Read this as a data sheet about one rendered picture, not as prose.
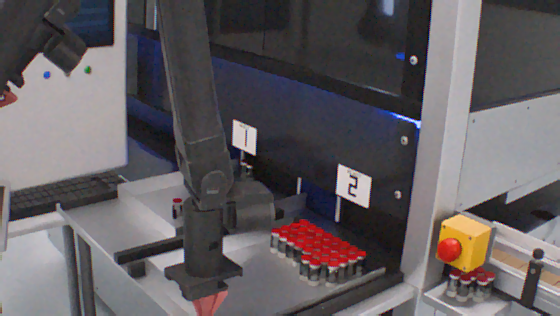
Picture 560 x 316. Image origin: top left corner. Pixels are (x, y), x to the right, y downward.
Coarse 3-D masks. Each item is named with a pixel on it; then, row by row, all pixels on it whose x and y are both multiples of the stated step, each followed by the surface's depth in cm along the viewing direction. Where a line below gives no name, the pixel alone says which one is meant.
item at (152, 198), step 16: (160, 176) 147; (176, 176) 150; (128, 192) 137; (144, 192) 146; (160, 192) 146; (176, 192) 147; (272, 192) 150; (304, 192) 143; (144, 208) 131; (160, 208) 138; (288, 208) 141; (160, 224) 127; (176, 224) 131
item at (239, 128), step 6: (234, 120) 145; (234, 126) 146; (240, 126) 144; (246, 126) 142; (234, 132) 146; (240, 132) 144; (252, 132) 141; (234, 138) 147; (240, 138) 145; (252, 138) 141; (234, 144) 147; (240, 144) 145; (252, 144) 142; (246, 150) 144; (252, 150) 142
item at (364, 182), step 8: (344, 168) 120; (344, 176) 121; (360, 176) 117; (368, 176) 116; (344, 184) 121; (360, 184) 118; (368, 184) 116; (336, 192) 123; (344, 192) 121; (352, 192) 120; (360, 192) 118; (368, 192) 116; (352, 200) 120; (360, 200) 118; (368, 200) 117
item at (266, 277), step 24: (240, 240) 122; (264, 240) 126; (168, 264) 113; (240, 264) 117; (264, 264) 117; (288, 264) 118; (168, 288) 104; (240, 288) 109; (264, 288) 109; (288, 288) 109; (312, 288) 110; (336, 288) 104; (192, 312) 99; (216, 312) 101; (240, 312) 101; (264, 312) 102; (288, 312) 98
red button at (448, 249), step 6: (444, 240) 100; (450, 240) 100; (438, 246) 101; (444, 246) 100; (450, 246) 99; (456, 246) 99; (438, 252) 101; (444, 252) 100; (450, 252) 99; (456, 252) 99; (444, 258) 100; (450, 258) 100; (456, 258) 100
